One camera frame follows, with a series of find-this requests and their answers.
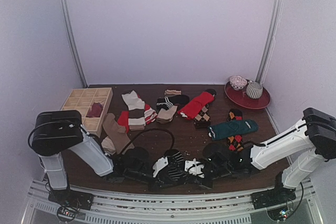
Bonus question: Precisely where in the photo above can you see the aluminium front rail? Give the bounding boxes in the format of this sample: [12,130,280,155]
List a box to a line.
[19,179,324,223]

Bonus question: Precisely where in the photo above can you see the brown beige sock pair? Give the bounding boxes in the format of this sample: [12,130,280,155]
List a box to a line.
[101,113,130,155]

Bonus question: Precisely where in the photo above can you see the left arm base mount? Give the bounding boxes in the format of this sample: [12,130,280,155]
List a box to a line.
[45,182,94,223]

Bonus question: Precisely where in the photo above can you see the red sock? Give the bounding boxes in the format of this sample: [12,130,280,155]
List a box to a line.
[177,89,217,120]

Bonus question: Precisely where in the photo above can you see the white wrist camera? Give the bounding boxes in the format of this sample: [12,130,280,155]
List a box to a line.
[152,156,169,178]
[184,158,205,178]

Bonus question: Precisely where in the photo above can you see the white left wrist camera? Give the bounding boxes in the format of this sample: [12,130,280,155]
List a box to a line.
[152,156,169,178]

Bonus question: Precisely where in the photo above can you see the beige striped folded sock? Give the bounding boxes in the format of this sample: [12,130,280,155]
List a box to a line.
[164,89,182,97]

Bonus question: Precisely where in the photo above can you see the purple magenta striped sock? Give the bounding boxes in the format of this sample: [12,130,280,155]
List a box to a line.
[86,103,103,118]

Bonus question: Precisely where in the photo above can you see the black striped ankle sock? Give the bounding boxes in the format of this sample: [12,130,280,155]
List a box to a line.
[163,149,187,184]

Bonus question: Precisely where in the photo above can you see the brown argyle sock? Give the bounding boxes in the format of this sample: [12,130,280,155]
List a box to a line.
[194,104,211,130]

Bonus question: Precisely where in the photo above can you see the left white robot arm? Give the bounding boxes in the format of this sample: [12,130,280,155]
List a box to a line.
[27,110,153,205]

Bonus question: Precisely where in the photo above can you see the tan ankle sock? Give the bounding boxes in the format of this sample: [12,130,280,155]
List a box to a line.
[156,105,177,124]

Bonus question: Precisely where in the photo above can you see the striped grey cup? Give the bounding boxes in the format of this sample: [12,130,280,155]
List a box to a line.
[246,81,263,99]

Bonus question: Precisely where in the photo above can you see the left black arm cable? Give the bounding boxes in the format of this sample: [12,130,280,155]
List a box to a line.
[112,129,175,159]

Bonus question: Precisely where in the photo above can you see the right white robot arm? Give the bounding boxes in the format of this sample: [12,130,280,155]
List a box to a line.
[202,108,335,204]

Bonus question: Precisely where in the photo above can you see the black white striped sock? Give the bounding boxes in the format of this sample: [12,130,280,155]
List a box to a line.
[156,94,190,110]

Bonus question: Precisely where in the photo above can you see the patterned white bowl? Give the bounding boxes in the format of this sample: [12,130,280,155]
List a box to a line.
[229,76,248,90]

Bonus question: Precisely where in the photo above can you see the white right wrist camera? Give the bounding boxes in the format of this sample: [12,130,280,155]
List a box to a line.
[184,158,205,178]

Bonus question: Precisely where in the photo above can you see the left aluminium corner post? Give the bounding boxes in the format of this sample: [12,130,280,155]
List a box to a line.
[60,0,88,88]

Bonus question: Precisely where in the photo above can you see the aluminium corner post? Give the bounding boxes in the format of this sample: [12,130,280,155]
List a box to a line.
[60,0,88,88]
[255,0,283,84]

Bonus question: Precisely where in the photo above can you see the red beige striped socks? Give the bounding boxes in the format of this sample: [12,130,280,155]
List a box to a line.
[117,90,157,133]

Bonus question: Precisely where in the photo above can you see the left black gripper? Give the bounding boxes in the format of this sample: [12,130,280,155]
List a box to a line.
[125,168,176,194]

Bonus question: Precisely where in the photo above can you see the black orange argyle sock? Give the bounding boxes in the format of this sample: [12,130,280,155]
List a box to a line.
[226,109,244,153]

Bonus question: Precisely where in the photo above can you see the dark green sock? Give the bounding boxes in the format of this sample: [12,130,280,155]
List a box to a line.
[207,120,259,141]

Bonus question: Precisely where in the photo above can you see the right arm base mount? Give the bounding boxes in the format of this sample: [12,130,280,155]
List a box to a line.
[251,181,296,222]

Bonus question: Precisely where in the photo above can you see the wooden compartment box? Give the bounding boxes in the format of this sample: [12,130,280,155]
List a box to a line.
[61,88,113,137]

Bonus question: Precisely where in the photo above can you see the right aluminium corner post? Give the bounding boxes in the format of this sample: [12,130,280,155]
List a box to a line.
[255,0,283,84]

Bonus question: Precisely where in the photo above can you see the red round plate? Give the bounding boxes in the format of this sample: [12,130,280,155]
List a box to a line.
[224,80,271,110]

